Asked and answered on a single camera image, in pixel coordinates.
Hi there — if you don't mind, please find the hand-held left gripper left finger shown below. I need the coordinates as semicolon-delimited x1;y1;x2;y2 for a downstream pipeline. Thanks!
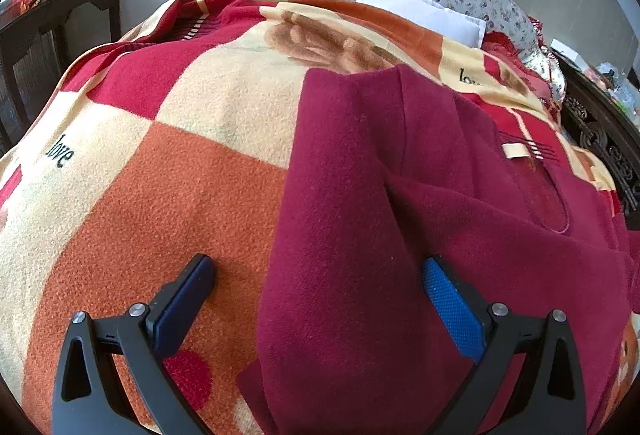
51;253;217;435

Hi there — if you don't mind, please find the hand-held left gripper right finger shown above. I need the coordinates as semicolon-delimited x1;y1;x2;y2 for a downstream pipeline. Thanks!
421;255;588;435

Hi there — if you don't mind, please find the maroon fleece sweater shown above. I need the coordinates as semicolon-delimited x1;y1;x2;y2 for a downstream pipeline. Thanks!
236;65;640;435

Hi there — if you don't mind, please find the red orange checkered blanket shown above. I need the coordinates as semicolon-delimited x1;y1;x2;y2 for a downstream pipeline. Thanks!
0;0;640;435

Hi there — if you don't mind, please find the dark carved wooden headboard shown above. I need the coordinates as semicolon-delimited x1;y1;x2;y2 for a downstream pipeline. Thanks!
550;48;640;216

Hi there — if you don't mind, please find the pale floral cushion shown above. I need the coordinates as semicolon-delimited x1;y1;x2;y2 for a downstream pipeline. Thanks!
525;50;568;106

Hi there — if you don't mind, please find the red ruffled cushion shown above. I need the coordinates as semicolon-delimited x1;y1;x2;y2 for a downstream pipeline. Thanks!
482;18;551;81

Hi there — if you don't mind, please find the pile of household clutter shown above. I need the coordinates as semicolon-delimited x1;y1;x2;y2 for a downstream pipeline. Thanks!
580;60;640;126

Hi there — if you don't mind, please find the dark wooden cabinet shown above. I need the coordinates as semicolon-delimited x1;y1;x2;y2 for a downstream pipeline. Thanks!
0;0;123;151

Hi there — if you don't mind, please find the white pillow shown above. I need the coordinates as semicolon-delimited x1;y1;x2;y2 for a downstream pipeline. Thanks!
355;0;488;48

